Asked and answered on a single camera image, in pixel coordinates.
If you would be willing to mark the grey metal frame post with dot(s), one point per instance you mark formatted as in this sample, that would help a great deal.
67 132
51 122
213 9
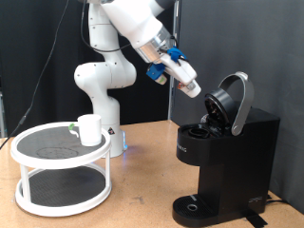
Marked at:
2 117

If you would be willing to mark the grey metal pole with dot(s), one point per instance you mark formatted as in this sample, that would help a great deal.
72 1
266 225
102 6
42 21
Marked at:
171 107

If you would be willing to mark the black Keurig coffee machine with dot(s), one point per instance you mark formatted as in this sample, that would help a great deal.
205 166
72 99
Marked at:
240 158

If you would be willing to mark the orange rimmed coffee pod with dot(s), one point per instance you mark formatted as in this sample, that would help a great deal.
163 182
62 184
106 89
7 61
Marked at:
195 92

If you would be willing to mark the white two-tier turntable stand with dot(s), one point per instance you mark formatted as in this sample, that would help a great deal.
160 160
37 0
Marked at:
47 148

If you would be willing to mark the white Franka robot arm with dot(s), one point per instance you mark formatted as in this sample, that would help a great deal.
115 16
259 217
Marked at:
104 76

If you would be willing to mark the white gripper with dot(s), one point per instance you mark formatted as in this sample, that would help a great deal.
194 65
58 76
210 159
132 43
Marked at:
180 71

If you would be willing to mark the black tape strip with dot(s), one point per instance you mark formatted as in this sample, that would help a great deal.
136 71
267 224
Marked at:
256 220

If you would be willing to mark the white mug with green sticker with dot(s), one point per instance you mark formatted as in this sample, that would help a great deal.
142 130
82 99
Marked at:
90 131

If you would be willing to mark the black curtain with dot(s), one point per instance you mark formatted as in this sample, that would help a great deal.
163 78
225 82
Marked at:
19 47

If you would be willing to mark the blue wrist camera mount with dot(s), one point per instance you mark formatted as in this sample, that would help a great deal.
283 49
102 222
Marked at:
155 72

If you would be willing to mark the grey fabric backdrop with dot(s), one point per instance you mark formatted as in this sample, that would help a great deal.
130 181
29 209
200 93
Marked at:
253 38

